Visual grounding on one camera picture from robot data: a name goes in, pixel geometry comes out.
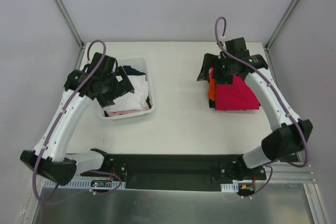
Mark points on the white cable duct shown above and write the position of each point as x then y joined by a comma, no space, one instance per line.
94,184
230,188

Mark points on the pink t shirt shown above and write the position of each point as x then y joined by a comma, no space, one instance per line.
128,113

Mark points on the white plastic laundry basket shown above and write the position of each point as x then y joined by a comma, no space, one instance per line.
139,63

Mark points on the aluminium frame post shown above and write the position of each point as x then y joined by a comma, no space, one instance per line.
285,17
61,7

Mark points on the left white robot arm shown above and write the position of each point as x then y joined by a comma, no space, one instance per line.
49,158

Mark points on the magenta t shirt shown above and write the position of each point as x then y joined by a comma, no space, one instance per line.
235,97

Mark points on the white t shirt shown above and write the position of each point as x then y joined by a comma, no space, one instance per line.
133,101

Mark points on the right aluminium frame post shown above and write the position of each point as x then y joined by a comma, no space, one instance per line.
285,17

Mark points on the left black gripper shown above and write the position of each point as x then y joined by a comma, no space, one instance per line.
115,87

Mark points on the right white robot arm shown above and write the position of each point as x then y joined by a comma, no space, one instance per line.
289,133

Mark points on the navy t shirt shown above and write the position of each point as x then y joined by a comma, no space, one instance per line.
133,72

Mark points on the right white cable duct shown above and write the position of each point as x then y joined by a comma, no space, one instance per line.
230,188

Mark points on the black t shirt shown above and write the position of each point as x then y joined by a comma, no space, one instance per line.
211,104

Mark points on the left aluminium frame post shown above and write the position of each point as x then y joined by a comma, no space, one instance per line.
61,7

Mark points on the left white cable duct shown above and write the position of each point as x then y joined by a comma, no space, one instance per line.
94,184

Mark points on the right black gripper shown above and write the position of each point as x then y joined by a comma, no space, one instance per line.
218,67

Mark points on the aluminium rail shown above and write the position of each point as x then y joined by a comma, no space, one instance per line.
284,173

